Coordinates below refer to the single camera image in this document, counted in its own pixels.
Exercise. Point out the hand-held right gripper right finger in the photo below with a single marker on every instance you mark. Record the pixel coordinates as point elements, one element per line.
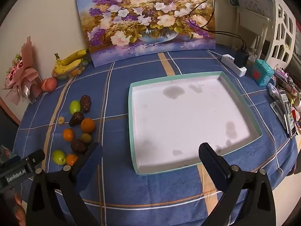
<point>211,167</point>

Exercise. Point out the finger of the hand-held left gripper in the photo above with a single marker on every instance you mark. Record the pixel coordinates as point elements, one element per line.
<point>35,159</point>

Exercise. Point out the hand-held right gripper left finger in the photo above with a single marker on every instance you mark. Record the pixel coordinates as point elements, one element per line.
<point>90,164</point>

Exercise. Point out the brown avocado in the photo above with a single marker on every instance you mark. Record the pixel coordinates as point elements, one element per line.
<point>85,103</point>
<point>76,119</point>
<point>78,145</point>

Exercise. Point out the green mango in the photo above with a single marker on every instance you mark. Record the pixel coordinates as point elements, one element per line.
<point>74,106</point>
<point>58,157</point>

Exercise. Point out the olive round fruit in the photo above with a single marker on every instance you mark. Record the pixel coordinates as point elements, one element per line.
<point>86,138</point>

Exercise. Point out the small orange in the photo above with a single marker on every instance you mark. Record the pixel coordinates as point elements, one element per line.
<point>68,134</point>

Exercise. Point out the large orange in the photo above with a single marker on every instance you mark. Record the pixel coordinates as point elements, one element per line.
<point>88,125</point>

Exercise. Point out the beige round fruit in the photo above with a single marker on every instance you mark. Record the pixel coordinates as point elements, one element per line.
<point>61,120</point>

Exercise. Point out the white tray with teal rim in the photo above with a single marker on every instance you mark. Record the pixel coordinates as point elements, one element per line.
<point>188,122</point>

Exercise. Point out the clear bag of small fruits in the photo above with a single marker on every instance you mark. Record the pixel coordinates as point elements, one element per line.
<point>78,71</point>

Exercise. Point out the person's left hand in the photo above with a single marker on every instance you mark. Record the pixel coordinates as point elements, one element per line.
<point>20,213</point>

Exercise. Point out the blue plaid tablecloth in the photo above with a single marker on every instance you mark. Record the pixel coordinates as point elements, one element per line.
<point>117,204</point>

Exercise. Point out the peach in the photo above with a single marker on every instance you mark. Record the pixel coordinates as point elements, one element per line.
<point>49,84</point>

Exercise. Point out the pink flower bouquet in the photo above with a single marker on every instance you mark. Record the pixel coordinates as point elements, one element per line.
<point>21,75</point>

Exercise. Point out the grey metal clip tool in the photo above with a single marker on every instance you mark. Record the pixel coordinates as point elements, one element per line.
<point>278,113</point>

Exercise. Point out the yellow banana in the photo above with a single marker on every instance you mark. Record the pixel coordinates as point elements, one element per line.
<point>75,55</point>
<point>67,67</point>

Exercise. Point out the white plastic device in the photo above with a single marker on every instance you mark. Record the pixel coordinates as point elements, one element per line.
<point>274,90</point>

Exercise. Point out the pile of small trinkets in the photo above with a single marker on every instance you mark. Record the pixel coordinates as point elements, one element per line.
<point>290,103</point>

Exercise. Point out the teal small box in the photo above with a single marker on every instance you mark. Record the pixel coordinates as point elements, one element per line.
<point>263,71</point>

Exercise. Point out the white power strip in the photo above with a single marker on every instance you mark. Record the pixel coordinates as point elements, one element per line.
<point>229,60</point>

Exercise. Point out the black power adapter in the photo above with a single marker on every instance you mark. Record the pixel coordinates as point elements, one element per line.
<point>241,58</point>

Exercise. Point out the white folding chair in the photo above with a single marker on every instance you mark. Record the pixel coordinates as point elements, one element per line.
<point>254,28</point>

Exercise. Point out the flower painting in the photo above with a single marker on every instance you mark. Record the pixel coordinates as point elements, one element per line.
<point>141,16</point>

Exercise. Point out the white lattice chair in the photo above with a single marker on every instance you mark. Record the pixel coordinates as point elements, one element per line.
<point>284,28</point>

